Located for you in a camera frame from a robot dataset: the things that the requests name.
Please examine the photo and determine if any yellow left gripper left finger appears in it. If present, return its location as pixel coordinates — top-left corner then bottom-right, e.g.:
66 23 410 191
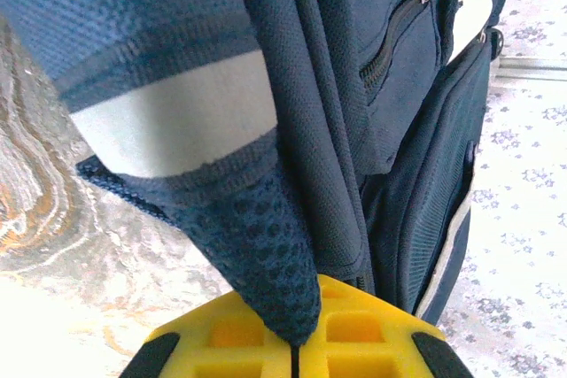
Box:
119 289 296 378

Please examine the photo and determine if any navy blue school backpack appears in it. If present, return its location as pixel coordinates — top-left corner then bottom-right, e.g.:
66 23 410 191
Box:
0 0 517 348

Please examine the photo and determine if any aluminium frame post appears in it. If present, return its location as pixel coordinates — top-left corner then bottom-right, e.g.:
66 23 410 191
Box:
495 57 567 81

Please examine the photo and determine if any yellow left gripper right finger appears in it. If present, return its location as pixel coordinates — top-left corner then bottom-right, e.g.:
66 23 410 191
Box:
295 274 475 378

